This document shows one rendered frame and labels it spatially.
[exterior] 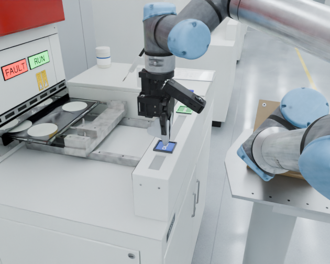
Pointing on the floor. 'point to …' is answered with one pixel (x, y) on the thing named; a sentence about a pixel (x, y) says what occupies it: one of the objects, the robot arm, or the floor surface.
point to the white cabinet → (127, 248)
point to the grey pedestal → (267, 235)
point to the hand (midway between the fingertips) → (167, 141)
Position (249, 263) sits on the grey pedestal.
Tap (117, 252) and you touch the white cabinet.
